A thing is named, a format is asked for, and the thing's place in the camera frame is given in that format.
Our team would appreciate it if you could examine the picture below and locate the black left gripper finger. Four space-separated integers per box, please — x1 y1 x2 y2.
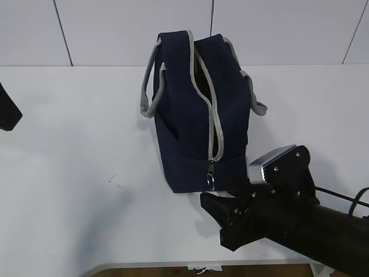
0 84 22 132

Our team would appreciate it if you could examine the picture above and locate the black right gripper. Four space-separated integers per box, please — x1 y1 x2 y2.
199 175 321 252

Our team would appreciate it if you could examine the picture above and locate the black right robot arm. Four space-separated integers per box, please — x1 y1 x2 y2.
200 190 368 276

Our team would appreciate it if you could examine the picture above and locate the black cable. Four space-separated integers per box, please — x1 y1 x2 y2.
315 186 369 217

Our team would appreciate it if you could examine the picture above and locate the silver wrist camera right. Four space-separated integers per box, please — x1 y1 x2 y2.
248 145 319 205

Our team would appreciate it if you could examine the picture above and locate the navy blue lunch bag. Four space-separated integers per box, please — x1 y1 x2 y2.
140 30 268 193

